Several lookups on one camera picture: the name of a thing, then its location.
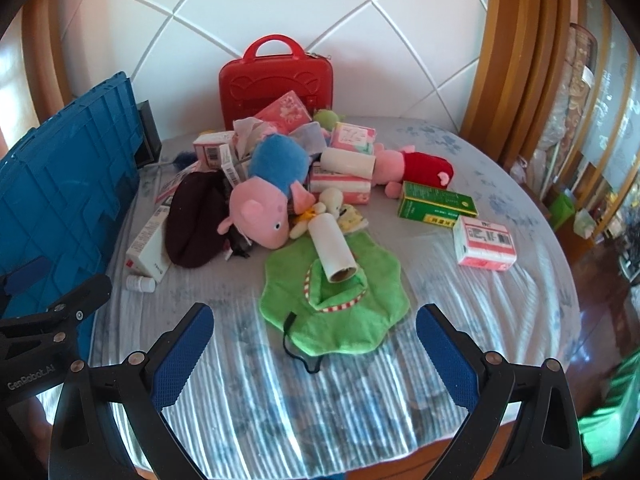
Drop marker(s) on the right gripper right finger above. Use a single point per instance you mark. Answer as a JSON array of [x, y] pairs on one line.
[[544, 442]]

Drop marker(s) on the red plastic carry case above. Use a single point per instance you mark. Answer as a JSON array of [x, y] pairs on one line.
[[270, 67]]

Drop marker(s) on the white roll on pile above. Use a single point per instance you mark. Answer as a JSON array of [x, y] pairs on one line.
[[354, 164]]

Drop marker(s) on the green plush cloth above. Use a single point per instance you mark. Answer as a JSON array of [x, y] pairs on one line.
[[320, 317]]

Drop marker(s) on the dark maroon plush pouch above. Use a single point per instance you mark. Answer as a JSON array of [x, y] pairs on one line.
[[198, 207]]

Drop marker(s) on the white sweat patch box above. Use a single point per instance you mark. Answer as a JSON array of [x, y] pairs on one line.
[[147, 253]]

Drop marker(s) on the white paper roll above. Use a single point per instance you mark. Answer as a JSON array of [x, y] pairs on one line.
[[336, 258]]

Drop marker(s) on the blue plastic crate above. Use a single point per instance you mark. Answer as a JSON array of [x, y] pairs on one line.
[[66, 187]]

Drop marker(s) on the small white pill bottle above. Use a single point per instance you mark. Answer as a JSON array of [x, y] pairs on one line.
[[140, 283]]

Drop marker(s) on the pig plush red dress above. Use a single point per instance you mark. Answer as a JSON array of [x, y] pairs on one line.
[[393, 168]]

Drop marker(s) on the green plush toy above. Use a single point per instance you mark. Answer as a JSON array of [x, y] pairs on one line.
[[327, 119]]

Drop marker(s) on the clear plastic bag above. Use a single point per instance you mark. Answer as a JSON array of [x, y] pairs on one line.
[[310, 137]]

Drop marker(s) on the pink patterned box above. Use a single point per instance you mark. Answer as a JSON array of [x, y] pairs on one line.
[[353, 138]]

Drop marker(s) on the white barcode box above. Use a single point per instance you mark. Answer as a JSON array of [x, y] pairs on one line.
[[235, 170]]

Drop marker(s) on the pink barcode box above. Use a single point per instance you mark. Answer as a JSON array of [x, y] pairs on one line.
[[207, 147]]

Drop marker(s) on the black box behind crate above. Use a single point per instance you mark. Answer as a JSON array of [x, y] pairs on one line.
[[149, 151]]

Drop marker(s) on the white yellow duck plush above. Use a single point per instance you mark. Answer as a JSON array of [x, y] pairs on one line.
[[330, 201]]

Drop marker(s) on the pink floral tissue pack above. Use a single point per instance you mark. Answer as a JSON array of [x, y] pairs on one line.
[[286, 113]]

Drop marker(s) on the green medicine box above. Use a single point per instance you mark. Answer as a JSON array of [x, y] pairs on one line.
[[434, 206]]

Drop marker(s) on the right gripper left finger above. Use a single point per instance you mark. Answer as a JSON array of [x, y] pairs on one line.
[[86, 442]]

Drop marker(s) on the pink white medicine box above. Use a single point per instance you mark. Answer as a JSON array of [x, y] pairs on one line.
[[483, 245]]

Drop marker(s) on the pig plush blue shirt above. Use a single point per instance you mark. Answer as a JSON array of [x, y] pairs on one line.
[[259, 206]]

